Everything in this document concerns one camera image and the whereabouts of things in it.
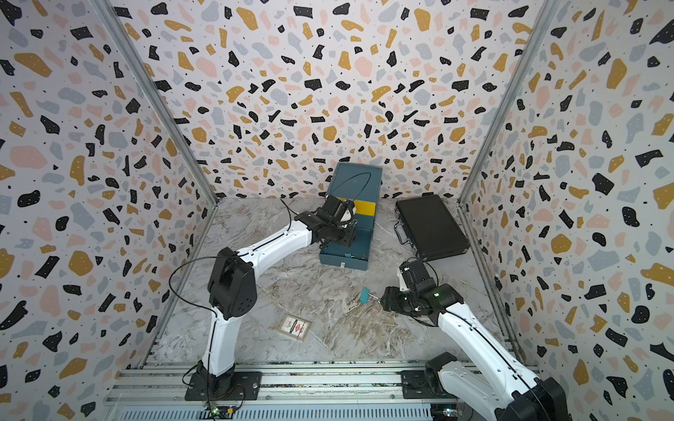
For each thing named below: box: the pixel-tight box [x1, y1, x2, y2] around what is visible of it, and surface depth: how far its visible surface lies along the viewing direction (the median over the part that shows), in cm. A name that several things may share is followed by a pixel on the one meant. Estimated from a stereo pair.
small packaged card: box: [278, 313, 312, 342], surface depth 85 cm
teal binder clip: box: [359, 286, 372, 305], surface depth 94 cm
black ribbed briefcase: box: [394, 194, 471, 261], surface depth 109 cm
